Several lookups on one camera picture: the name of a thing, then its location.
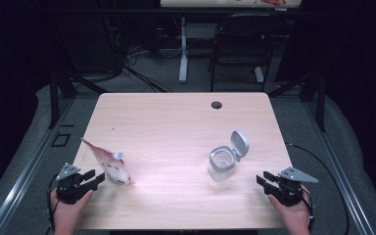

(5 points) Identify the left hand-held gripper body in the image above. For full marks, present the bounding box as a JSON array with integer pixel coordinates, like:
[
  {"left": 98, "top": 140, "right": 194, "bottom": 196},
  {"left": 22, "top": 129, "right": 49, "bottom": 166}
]
[{"left": 55, "top": 163, "right": 94, "bottom": 206}]

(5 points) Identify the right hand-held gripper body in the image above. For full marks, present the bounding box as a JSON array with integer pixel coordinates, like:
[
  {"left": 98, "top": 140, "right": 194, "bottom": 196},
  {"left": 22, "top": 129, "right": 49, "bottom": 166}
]
[{"left": 275, "top": 166, "right": 319, "bottom": 208}]

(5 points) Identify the pink white spouted refill pouch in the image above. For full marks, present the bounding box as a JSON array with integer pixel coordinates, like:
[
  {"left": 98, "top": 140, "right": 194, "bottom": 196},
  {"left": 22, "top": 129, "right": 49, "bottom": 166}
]
[{"left": 80, "top": 137, "right": 133, "bottom": 186}]

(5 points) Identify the clear container with grey lid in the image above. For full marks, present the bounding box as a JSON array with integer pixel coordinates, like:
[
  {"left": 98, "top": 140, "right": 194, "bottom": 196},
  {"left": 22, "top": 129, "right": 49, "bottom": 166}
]
[{"left": 208, "top": 130, "right": 251, "bottom": 182}]

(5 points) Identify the person's left hand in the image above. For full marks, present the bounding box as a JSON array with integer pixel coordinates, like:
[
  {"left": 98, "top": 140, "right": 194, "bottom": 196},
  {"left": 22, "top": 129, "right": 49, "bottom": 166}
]
[{"left": 50, "top": 188, "right": 95, "bottom": 235}]

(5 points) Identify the person's right hand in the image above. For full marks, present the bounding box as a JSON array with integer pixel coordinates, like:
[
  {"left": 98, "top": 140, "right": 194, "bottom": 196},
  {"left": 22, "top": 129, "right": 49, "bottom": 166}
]
[{"left": 267, "top": 185, "right": 312, "bottom": 235}]

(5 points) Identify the black square floor socket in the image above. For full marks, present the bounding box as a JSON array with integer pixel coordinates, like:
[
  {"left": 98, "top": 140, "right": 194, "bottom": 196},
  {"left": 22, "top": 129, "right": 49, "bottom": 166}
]
[{"left": 51, "top": 131, "right": 72, "bottom": 148}]

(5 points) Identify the black metal stand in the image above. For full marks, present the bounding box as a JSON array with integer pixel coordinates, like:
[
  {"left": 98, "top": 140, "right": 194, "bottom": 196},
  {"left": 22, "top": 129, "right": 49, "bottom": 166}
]
[
  {"left": 267, "top": 70, "right": 327, "bottom": 133},
  {"left": 47, "top": 65, "right": 110, "bottom": 130}
]

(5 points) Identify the black folding chair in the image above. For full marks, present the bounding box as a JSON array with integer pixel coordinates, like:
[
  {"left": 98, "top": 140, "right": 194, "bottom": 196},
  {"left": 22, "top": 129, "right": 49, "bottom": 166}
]
[{"left": 208, "top": 13, "right": 288, "bottom": 93}]

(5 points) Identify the white background desk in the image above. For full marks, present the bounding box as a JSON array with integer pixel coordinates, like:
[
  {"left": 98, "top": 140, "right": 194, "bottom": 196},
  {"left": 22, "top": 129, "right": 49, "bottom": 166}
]
[{"left": 160, "top": 0, "right": 303, "bottom": 84}]

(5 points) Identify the left hand-held gripper cable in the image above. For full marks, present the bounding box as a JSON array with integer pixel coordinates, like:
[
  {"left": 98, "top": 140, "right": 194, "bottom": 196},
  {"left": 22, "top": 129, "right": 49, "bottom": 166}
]
[{"left": 46, "top": 172, "right": 62, "bottom": 235}]

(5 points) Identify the hand-held gripper cable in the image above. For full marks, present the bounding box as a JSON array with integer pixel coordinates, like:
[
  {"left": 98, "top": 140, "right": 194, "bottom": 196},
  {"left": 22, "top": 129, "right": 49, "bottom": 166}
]
[
  {"left": 285, "top": 142, "right": 351, "bottom": 235},
  {"left": 46, "top": 172, "right": 62, "bottom": 235}
]

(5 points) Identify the aluminium floor rail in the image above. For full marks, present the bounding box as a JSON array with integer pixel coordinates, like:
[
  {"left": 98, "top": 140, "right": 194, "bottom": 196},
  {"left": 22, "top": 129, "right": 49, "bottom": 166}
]
[
  {"left": 302, "top": 101, "right": 376, "bottom": 235},
  {"left": 0, "top": 97, "right": 76, "bottom": 235}
]

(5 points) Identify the right hand-held gripper cable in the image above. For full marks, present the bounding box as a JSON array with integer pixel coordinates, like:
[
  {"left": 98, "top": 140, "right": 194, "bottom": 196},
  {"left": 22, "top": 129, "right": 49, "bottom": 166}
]
[{"left": 285, "top": 142, "right": 351, "bottom": 235}]

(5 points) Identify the bundle of floor cables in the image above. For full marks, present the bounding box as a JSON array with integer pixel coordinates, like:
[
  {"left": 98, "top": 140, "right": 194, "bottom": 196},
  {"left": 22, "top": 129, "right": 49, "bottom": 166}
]
[{"left": 104, "top": 16, "right": 173, "bottom": 94}]

